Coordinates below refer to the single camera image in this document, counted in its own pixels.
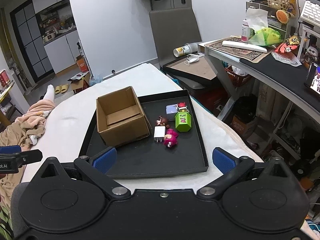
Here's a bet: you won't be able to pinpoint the brown cardboard box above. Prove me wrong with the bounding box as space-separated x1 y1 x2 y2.
96 86 151 147

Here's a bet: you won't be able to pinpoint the pink bear figurine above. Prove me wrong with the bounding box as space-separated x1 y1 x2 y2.
164 128 178 148

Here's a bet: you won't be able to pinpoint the green hexagonal box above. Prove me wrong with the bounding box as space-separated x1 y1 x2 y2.
175 112 191 132

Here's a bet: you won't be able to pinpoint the white USB charger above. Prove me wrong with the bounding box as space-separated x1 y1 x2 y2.
153 126 166 143

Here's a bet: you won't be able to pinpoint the red crab figurine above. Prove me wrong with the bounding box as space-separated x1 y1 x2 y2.
177 102 189 113

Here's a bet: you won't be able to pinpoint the brown-haired girl figurine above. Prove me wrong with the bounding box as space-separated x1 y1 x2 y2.
156 116 170 129

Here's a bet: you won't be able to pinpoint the beige blanket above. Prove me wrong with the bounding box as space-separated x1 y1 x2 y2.
1 99 55 208

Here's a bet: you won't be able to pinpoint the black shallow tray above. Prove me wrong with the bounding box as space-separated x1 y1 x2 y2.
78 89 209 179

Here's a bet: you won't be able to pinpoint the white sock foot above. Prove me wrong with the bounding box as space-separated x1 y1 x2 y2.
43 85 55 103

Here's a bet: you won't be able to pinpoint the open cardboard box on floor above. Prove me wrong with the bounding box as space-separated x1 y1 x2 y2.
68 72 91 94

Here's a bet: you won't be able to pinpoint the yellow slippers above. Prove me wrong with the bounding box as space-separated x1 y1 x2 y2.
55 84 69 94

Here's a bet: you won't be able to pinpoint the red basket under desk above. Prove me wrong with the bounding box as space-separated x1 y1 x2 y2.
225 66 252 87

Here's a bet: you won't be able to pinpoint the black tray with brown base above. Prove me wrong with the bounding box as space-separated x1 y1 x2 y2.
162 57 216 86

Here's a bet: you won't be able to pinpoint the orange box on floor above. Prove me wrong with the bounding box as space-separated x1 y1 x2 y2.
76 55 89 73

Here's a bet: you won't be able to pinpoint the grey desk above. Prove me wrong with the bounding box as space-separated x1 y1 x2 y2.
198 41 319 123

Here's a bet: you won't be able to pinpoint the patterned desk mat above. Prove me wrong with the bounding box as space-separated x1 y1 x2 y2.
204 36 272 63

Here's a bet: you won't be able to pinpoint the white face mask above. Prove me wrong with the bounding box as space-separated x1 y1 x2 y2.
184 54 201 66

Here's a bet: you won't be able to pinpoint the smartphone on stand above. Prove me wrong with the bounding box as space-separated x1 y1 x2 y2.
304 62 320 95

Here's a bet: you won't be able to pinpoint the white remote control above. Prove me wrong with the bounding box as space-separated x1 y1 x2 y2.
222 40 268 53

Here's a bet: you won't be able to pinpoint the paper cup stack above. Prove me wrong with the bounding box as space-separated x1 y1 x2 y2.
173 42 197 57

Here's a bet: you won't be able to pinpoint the green plastic bag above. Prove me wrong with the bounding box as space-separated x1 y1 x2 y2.
248 28 283 46

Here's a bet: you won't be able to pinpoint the white pink bottle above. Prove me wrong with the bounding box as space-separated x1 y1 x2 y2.
241 20 252 42

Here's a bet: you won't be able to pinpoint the black glass door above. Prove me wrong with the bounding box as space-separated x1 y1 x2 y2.
10 0 54 83

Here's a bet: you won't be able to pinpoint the desk organizer shelf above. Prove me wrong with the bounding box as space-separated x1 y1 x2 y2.
246 1 297 39

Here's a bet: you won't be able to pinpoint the grey chair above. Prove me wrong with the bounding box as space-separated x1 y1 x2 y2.
149 8 221 90

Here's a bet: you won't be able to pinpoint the white kitchen cabinet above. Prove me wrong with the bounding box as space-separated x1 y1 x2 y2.
32 0 80 74

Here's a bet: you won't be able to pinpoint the white keyboard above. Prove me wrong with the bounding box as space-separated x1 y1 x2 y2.
300 1 320 27

